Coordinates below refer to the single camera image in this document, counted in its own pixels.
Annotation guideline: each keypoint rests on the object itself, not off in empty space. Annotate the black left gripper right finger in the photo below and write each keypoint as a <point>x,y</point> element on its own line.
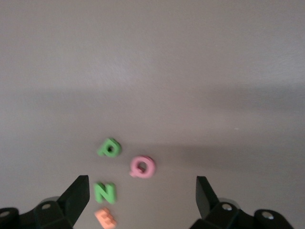
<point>209,205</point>

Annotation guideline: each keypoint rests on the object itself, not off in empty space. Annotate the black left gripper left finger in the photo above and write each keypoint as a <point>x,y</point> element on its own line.
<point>71,202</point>

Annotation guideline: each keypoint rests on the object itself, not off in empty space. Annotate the green letter N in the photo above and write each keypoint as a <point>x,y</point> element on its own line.
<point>104,193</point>

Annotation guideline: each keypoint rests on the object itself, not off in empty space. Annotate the green letter P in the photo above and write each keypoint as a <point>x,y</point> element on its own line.
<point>102,151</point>

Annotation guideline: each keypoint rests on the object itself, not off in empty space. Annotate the orange letter E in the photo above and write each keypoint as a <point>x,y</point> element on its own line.
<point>104,218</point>

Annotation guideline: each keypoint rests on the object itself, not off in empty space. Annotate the pink letter Q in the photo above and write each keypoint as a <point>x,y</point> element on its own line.
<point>150,170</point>

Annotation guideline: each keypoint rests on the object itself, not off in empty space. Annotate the brown table cover sheet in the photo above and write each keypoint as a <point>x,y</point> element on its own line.
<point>152,71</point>

